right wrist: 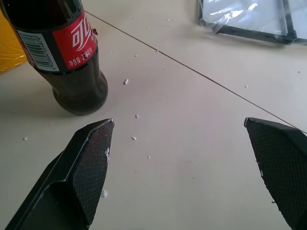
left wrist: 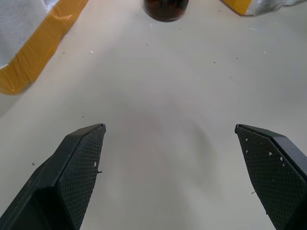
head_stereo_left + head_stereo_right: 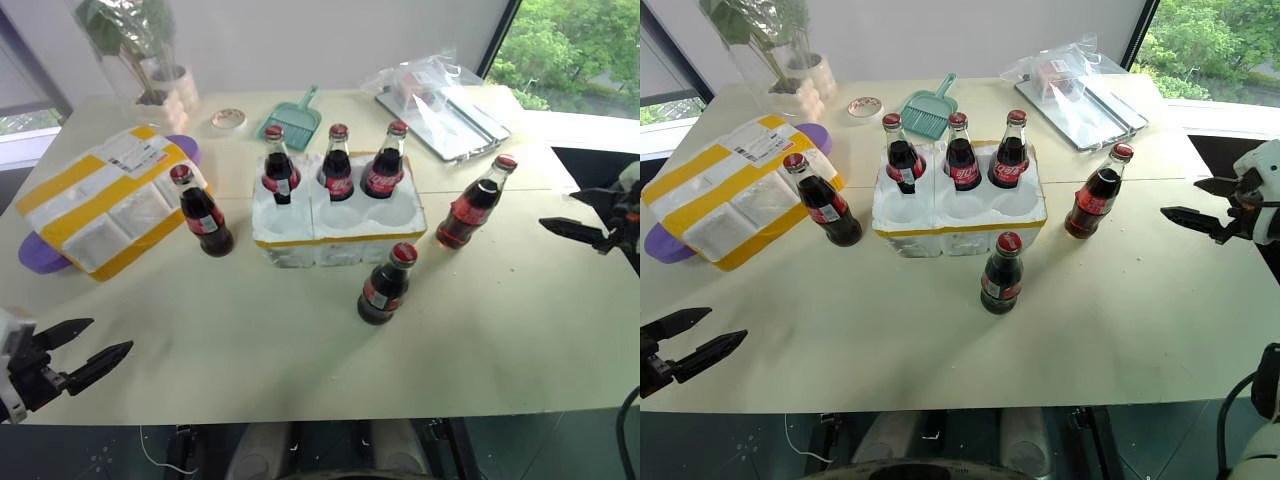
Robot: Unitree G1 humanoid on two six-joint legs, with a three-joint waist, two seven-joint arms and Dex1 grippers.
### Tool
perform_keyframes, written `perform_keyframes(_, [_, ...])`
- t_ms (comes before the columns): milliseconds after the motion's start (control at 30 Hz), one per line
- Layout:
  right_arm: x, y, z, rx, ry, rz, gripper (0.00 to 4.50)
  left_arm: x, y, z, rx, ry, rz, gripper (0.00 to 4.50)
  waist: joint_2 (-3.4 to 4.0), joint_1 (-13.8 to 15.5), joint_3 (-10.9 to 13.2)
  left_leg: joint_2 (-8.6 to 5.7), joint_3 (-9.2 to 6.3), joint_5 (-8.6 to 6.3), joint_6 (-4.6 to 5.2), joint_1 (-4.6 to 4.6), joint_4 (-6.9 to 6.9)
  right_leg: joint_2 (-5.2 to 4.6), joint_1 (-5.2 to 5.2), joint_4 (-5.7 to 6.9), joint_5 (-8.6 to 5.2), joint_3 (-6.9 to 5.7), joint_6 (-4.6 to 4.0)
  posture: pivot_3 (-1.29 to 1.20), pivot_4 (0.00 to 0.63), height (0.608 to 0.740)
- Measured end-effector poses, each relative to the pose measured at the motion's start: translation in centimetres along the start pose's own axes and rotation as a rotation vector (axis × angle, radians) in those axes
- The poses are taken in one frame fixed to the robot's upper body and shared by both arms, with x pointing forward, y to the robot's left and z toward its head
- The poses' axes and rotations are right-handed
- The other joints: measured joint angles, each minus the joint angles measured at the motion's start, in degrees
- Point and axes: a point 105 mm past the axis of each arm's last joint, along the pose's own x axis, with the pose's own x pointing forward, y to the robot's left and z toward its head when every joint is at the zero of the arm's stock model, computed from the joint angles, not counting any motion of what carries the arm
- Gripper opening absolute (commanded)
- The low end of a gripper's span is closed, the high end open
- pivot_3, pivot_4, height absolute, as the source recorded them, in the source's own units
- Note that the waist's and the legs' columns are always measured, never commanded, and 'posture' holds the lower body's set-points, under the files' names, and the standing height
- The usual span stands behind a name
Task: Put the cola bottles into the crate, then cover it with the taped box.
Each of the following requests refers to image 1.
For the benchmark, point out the black frame with clear film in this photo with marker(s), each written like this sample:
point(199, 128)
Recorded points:
point(254, 19)

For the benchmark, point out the yellow plastic container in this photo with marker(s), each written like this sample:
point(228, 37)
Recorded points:
point(9, 51)

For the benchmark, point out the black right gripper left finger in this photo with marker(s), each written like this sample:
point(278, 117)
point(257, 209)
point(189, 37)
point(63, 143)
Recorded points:
point(81, 175)

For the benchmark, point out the cola bottle with red label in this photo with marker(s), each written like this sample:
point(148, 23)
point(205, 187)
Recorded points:
point(60, 55)

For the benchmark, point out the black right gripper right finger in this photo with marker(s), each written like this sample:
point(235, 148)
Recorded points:
point(283, 167)

